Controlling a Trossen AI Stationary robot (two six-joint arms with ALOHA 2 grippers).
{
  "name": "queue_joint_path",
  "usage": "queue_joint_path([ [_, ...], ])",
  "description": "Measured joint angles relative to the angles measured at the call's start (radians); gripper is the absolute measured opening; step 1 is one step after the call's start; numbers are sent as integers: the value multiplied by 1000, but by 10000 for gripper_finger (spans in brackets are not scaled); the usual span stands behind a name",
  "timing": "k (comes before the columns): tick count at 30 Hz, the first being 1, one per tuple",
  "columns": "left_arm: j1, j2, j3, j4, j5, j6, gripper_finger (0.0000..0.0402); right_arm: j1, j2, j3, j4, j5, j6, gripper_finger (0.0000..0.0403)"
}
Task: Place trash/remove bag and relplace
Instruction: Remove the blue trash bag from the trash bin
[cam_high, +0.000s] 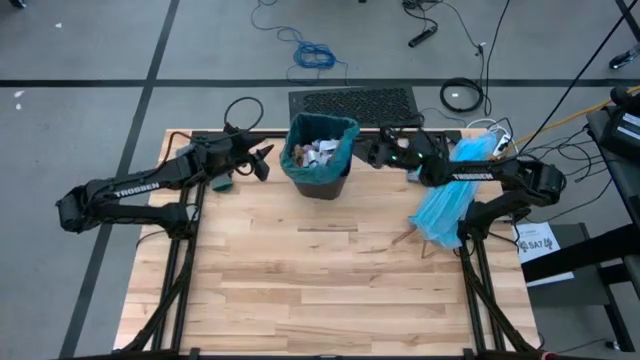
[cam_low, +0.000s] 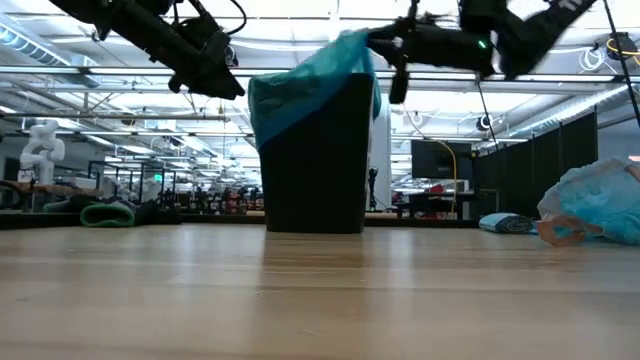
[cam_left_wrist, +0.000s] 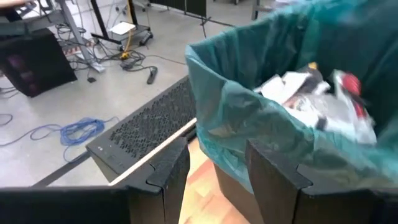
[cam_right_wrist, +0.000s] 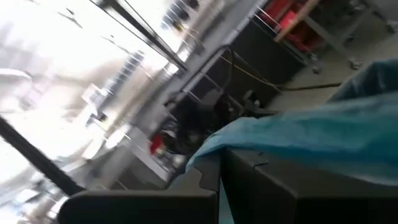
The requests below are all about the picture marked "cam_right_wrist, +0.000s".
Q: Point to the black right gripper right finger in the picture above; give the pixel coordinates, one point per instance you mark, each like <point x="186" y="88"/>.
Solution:
<point x="295" y="205"/>

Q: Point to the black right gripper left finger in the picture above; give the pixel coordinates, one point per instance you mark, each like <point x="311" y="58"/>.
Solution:
<point x="140" y="207"/>

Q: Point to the teal bag-lined trash bin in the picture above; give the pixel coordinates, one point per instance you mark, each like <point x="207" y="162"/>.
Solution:
<point x="311" y="130"/>

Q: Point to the dark side desk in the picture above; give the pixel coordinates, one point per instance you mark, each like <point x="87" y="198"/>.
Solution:
<point x="264" y="62"/>

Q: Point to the red storage bins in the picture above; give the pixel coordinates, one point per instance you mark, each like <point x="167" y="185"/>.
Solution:
<point x="298" y="34"/>

